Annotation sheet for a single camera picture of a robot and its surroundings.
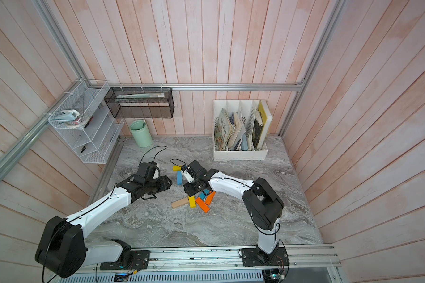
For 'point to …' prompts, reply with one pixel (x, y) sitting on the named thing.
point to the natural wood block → (179, 203)
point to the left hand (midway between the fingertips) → (168, 186)
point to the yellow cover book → (267, 117)
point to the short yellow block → (176, 168)
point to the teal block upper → (206, 191)
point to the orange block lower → (202, 204)
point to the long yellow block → (192, 201)
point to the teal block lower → (202, 196)
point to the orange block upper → (209, 198)
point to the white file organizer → (245, 109)
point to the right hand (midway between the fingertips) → (188, 187)
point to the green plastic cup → (140, 131)
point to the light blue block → (179, 177)
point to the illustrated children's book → (223, 128)
